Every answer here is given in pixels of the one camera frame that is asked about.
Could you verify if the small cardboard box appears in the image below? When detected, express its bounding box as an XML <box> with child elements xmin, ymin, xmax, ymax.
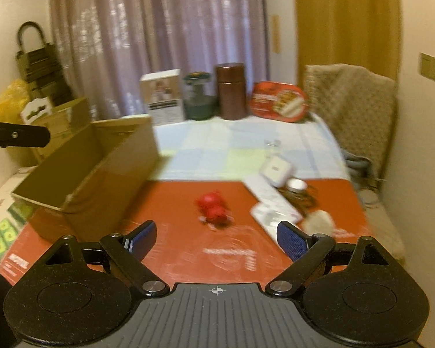
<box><xmin>30</xmin><ymin>97</ymin><xmax>94</xmax><ymax>164</ymax></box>

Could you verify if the white remote control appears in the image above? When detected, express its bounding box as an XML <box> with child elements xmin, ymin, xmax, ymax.
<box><xmin>244</xmin><ymin>173</ymin><xmax>302</xmax><ymax>223</ymax></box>

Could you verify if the white square night light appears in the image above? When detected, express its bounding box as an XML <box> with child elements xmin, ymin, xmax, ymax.
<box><xmin>259</xmin><ymin>153</ymin><xmax>295</xmax><ymax>188</ymax></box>

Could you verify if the beige quilted cloth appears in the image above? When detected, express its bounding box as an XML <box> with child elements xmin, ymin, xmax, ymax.
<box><xmin>303</xmin><ymin>63</ymin><xmax>398</xmax><ymax>182</ymax></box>

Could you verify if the small white-lidded jar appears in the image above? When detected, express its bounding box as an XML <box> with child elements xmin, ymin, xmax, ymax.
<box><xmin>287</xmin><ymin>178</ymin><xmax>307</xmax><ymax>195</ymax></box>

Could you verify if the white product box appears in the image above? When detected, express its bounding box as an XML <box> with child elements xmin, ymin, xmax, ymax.
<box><xmin>139</xmin><ymin>69</ymin><xmax>185</xmax><ymax>126</ymax></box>

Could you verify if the purple curtain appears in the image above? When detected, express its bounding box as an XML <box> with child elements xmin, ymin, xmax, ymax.
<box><xmin>48</xmin><ymin>0</ymin><xmax>269</xmax><ymax>121</ymax></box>

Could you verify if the yellow plastic bag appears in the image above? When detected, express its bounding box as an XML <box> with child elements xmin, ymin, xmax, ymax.
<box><xmin>0</xmin><ymin>78</ymin><xmax>32</xmax><ymax>126</ymax></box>

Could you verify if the brown metal canister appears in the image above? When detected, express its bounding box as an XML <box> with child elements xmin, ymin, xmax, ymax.
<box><xmin>214</xmin><ymin>62</ymin><xmax>247</xmax><ymax>120</ymax></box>

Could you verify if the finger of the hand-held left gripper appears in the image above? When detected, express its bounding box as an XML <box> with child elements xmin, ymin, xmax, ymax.
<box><xmin>0</xmin><ymin>121</ymin><xmax>52</xmax><ymax>149</ymax></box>

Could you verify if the white box with green squares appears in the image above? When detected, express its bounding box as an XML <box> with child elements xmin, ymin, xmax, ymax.
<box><xmin>0</xmin><ymin>167</ymin><xmax>36</xmax><ymax>273</ymax></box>

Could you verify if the red oval food box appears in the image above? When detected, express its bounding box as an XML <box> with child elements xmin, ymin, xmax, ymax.
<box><xmin>249</xmin><ymin>81</ymin><xmax>310</xmax><ymax>123</ymax></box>

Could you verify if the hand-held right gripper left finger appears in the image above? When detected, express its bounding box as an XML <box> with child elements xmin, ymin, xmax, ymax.
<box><xmin>45</xmin><ymin>220</ymin><xmax>169</xmax><ymax>297</ymax></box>

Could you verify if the red toy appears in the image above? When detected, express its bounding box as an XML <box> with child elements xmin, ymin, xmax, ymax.
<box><xmin>195</xmin><ymin>189</ymin><xmax>235</xmax><ymax>231</ymax></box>

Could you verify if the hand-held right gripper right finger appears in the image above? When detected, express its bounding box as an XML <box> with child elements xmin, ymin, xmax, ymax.
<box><xmin>264</xmin><ymin>220</ymin><xmax>390</xmax><ymax>297</ymax></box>

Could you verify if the green glass jar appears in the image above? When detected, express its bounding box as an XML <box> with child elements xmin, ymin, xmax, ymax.
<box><xmin>183</xmin><ymin>71</ymin><xmax>217</xmax><ymax>120</ymax></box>

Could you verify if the hanging beige strip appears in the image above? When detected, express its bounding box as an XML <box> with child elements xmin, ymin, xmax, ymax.
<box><xmin>271</xmin><ymin>14</ymin><xmax>280</xmax><ymax>55</ymax></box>

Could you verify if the checkered cloth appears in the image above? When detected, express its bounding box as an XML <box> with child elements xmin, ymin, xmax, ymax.
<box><xmin>147</xmin><ymin>112</ymin><xmax>353</xmax><ymax>182</ymax></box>

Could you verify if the beige lumpy object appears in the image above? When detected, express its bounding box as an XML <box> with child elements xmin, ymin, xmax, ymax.
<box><xmin>304</xmin><ymin>209</ymin><xmax>336</xmax><ymax>239</ymax></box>

